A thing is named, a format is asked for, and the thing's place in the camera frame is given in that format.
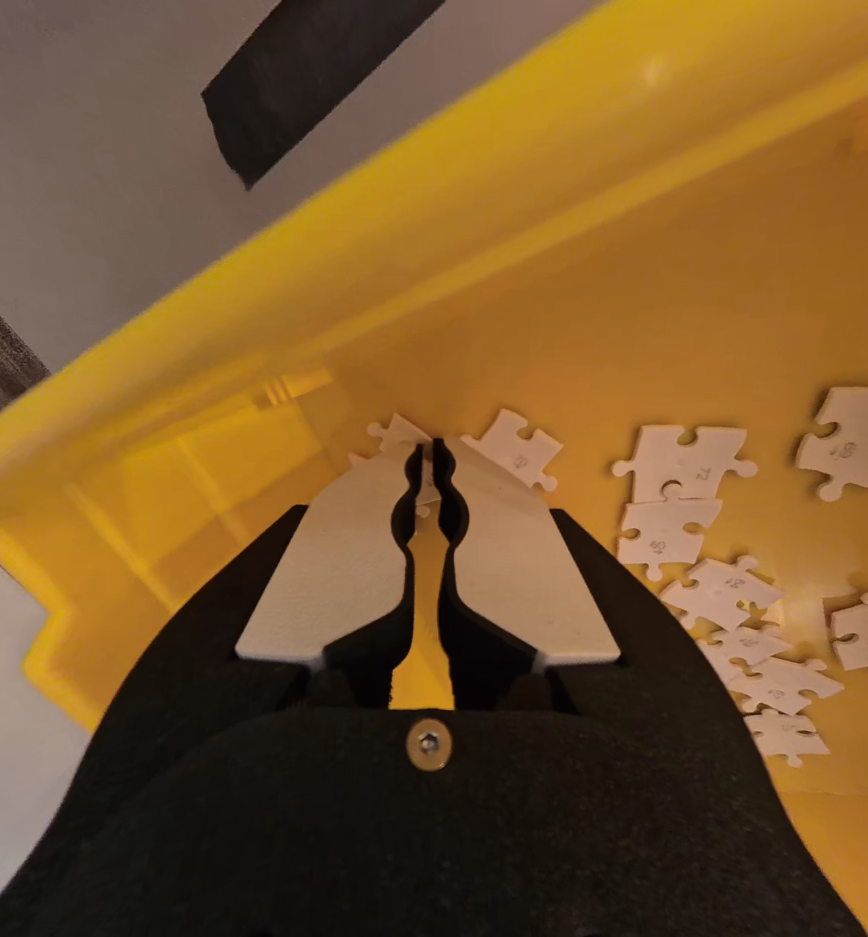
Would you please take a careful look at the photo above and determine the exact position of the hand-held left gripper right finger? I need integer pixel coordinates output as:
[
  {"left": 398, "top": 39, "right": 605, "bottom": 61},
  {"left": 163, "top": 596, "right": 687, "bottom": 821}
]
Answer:
[{"left": 433, "top": 438, "right": 621, "bottom": 710}]

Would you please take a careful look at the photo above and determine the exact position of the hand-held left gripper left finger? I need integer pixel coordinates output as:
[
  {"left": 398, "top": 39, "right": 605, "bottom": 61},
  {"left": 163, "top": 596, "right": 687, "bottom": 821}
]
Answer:
[{"left": 235, "top": 441, "right": 425, "bottom": 710}]

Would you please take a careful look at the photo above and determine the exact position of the small puzzle piece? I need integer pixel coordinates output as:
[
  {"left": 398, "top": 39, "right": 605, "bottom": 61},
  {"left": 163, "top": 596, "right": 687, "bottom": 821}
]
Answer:
[{"left": 348, "top": 412, "right": 438, "bottom": 519}]

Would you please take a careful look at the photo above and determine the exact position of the pile of white puzzle pieces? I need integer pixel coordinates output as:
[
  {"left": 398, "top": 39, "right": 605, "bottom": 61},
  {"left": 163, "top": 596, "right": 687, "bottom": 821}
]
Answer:
[{"left": 462, "top": 369, "right": 868, "bottom": 768}]

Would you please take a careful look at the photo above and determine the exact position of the yellow plastic bin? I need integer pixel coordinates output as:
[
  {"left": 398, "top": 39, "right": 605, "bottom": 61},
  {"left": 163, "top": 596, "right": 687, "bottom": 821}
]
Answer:
[{"left": 0, "top": 0, "right": 868, "bottom": 937}]

